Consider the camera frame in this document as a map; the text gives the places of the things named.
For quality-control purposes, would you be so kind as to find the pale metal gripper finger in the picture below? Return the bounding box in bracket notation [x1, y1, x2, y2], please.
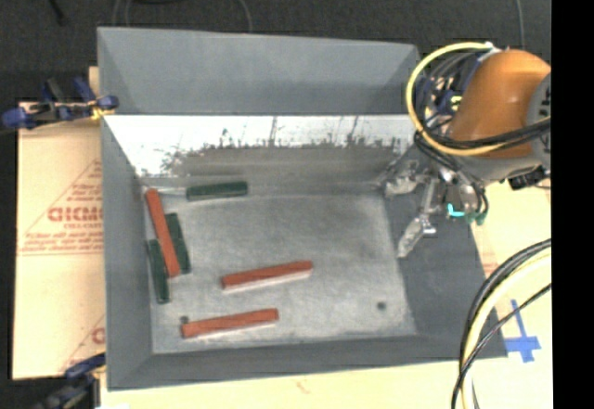
[396, 211, 438, 259]
[378, 160, 421, 199]

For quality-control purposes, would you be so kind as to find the grey metal bin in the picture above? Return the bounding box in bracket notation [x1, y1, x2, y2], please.
[96, 26, 508, 390]

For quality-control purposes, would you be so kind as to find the black cylinder on white bracket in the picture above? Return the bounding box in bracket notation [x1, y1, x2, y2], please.
[507, 168, 547, 190]

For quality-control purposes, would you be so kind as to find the dark green flat block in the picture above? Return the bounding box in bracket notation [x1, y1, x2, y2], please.
[164, 211, 192, 275]
[185, 181, 250, 202]
[147, 238, 172, 305]

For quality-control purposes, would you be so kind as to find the red-brown flat block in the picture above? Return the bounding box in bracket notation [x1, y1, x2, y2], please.
[220, 260, 314, 293]
[144, 187, 182, 279]
[179, 308, 280, 339]

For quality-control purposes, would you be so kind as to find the brown cardboard board red print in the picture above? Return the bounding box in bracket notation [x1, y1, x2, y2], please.
[11, 66, 109, 381]

